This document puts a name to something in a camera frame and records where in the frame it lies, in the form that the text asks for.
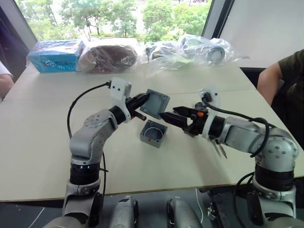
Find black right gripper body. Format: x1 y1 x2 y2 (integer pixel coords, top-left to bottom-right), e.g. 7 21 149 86
184 102 210 138

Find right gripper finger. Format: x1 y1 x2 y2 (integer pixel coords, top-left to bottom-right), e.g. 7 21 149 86
172 106 194 118
159 112 191 131

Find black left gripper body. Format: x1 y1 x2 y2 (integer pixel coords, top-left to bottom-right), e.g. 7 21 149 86
124 95 141 119

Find grey square box lid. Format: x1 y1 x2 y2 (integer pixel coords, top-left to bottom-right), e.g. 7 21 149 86
139 89 171 121

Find grey open junction box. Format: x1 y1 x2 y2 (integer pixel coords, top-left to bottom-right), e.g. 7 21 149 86
139 119 169 149

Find dark red item in bag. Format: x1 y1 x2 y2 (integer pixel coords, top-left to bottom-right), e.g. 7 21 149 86
77 39 140 73

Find clear bag with grey roll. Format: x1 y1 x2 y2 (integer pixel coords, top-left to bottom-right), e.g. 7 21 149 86
177 33 250 69

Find blue carton in plastic wrap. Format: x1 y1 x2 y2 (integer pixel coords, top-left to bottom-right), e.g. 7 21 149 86
26 39 85 73

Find grey rounded shell black trim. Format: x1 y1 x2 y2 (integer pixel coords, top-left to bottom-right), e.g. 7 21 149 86
166 196 202 228
110 196 140 228

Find person in dark green shirt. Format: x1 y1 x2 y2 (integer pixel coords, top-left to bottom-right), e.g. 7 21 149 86
272 48 304 152

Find person in white shirt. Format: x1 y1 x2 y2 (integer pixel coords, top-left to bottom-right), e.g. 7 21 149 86
0 60 15 102

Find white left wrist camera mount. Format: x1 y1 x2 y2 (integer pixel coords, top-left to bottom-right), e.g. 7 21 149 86
110 77 133 124

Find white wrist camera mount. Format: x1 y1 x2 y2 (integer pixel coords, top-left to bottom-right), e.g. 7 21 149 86
110 77 133 124
199 85 221 143

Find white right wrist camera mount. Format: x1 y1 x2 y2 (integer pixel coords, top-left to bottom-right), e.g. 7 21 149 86
199 85 221 143

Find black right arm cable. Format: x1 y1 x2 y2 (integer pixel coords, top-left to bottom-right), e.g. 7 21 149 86
201 91 271 228

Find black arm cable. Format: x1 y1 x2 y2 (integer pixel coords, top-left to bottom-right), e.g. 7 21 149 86
67 81 112 198
201 91 271 228

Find grey cable tie tails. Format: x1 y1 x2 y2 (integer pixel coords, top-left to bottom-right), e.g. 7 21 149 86
212 140 228 159

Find clear bag with dark cables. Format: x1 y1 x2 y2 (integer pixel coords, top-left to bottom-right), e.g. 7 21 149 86
143 40 183 72

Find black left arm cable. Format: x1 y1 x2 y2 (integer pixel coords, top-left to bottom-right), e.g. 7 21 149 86
67 81 112 198

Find thin white wire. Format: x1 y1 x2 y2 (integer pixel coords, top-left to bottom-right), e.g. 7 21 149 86
195 189 204 224

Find dark window frame post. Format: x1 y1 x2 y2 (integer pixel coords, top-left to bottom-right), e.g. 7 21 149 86
0 0 38 52
201 0 235 40

